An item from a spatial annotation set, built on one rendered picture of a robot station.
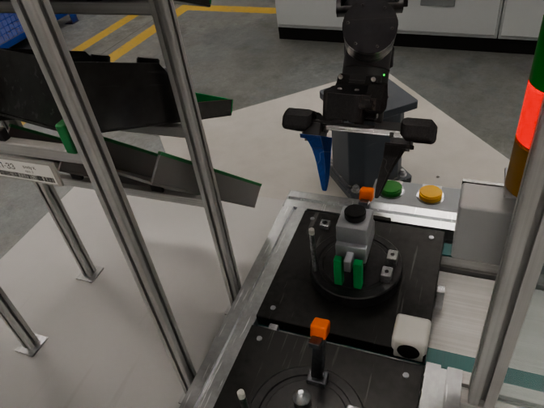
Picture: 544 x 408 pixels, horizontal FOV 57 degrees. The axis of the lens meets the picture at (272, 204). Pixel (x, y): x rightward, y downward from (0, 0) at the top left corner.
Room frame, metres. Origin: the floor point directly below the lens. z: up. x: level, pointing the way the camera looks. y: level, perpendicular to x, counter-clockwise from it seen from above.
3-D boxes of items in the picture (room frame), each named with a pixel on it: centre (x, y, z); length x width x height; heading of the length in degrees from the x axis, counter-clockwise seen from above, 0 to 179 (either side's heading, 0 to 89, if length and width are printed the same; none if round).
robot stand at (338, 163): (0.89, -0.22, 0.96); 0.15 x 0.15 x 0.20; 15
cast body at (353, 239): (0.50, -0.11, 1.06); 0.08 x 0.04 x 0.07; 154
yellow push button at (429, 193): (0.67, -0.28, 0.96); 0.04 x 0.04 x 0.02
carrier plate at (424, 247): (0.51, -0.11, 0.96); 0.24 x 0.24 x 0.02; 64
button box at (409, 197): (0.67, -0.28, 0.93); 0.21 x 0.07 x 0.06; 64
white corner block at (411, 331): (0.38, -0.16, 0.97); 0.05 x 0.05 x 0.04; 64
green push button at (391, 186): (0.70, -0.22, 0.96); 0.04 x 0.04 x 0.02
